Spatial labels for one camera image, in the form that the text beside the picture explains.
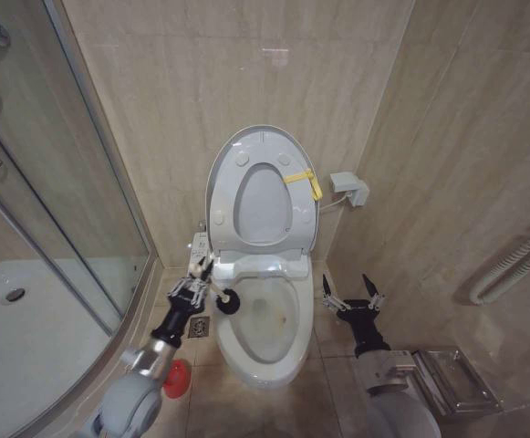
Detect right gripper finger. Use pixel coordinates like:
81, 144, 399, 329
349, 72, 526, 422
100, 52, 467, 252
360, 272, 388, 312
320, 272, 348, 314

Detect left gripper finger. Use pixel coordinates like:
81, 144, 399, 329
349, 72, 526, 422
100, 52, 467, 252
190, 255, 216, 308
169, 258, 200, 300

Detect toilet brush with black head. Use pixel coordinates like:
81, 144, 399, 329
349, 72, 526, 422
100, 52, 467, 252
188, 260, 244, 318

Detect white toilet control panel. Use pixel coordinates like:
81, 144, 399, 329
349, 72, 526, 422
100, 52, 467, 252
186, 229, 213, 276

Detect red brush holder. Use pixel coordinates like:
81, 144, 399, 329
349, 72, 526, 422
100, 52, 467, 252
162, 358, 193, 400

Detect white toilet bowl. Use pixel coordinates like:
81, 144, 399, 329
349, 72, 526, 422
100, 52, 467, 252
211, 252, 317, 390

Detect white toilet lid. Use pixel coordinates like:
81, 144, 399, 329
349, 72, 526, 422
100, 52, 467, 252
205, 123, 319, 257

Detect metal toilet paper holder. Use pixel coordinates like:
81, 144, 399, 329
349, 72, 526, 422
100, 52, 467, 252
411, 348, 505, 417

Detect square metal floor drain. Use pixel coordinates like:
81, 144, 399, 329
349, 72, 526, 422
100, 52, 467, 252
188, 315, 212, 339

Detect white shower tray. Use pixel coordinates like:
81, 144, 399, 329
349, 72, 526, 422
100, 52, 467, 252
0, 258, 151, 438

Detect white power cable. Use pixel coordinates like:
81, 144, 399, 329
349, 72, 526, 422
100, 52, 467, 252
318, 193, 353, 214

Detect white toilet seat ring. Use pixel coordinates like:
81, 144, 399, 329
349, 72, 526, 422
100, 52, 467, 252
211, 130, 317, 255

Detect grey wall socket box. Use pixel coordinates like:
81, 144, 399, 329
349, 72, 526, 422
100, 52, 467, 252
328, 171, 371, 208

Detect yellow strap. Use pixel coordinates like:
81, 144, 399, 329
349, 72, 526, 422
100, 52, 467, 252
282, 168, 325, 202

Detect white ribbed hose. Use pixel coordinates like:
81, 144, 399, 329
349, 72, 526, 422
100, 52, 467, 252
466, 217, 530, 307

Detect glass shower enclosure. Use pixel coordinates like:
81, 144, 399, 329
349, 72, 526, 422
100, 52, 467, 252
0, 0, 157, 438

